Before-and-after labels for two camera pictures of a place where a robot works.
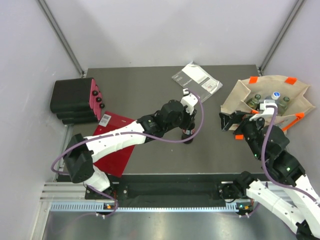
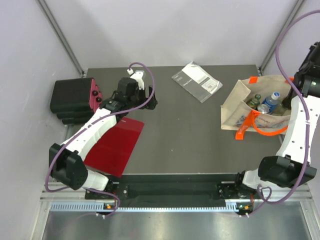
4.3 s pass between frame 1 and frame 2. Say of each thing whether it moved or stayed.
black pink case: stayed
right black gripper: moved
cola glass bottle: moved
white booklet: stayed
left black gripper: moved
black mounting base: stayed
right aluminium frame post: stayed
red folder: stayed
